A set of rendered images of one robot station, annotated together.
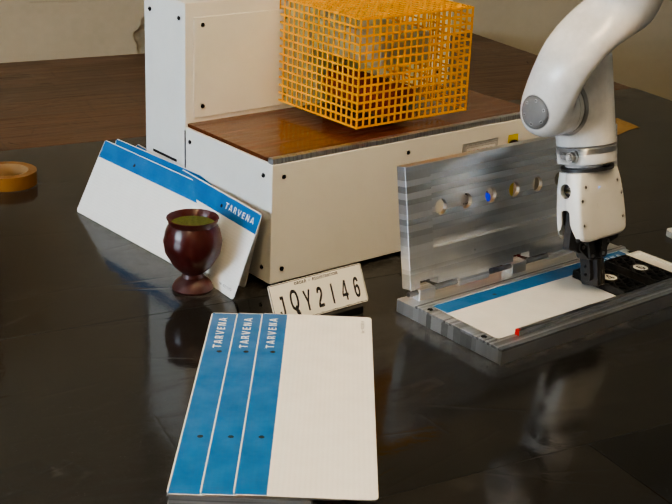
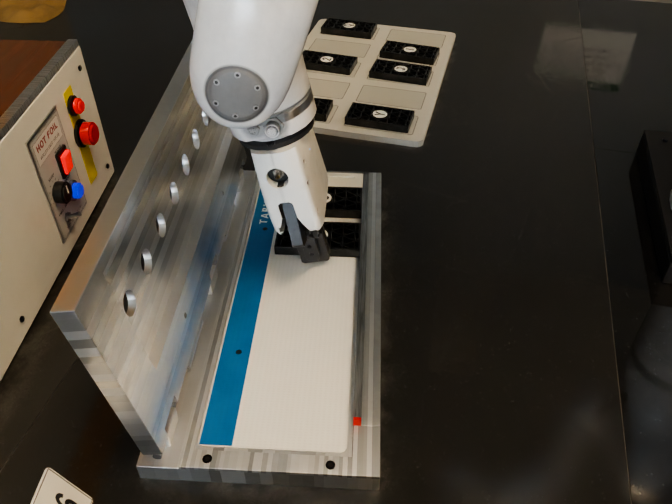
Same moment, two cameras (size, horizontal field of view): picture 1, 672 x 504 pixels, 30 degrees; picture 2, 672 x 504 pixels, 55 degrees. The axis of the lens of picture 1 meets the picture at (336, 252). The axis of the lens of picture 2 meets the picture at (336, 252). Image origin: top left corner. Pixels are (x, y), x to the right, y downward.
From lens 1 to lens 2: 132 cm
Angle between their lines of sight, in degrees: 45
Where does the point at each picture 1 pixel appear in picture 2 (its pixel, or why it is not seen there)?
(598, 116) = not seen: hidden behind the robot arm
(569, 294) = (307, 288)
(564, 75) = (286, 13)
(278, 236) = not seen: outside the picture
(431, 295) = (176, 422)
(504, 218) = (181, 239)
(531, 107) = (229, 88)
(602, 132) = (302, 74)
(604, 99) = not seen: hidden behind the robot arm
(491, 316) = (285, 405)
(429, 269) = (164, 400)
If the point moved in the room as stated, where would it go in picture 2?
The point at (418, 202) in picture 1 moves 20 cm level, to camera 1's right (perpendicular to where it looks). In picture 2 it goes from (114, 338) to (307, 211)
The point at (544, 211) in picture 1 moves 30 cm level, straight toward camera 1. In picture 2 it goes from (201, 191) to (381, 364)
